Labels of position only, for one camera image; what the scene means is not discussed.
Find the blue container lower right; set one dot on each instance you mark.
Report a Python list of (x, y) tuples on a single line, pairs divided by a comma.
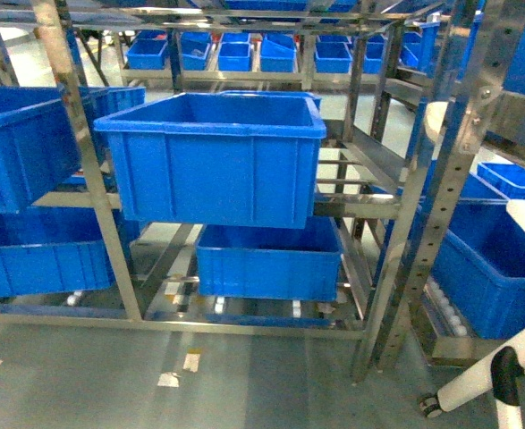
[(480, 265)]

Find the blue container upper left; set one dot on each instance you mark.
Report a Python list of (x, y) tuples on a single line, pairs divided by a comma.
[(37, 146)]

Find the blue container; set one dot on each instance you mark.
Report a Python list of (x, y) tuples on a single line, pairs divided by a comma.
[(223, 159), (37, 146), (50, 250), (480, 265), (270, 263)]

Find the blue container upper middle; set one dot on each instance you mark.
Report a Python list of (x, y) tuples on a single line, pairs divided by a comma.
[(223, 159)]

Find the blue container lower left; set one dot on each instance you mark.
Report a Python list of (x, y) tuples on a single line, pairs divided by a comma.
[(50, 250)]

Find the white robot base leg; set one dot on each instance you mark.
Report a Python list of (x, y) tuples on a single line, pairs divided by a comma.
[(498, 372)]

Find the blue container lower middle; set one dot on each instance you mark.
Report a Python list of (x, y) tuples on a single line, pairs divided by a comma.
[(270, 263)]

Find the background shelf of blue bins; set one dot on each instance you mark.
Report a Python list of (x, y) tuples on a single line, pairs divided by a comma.
[(237, 60)]

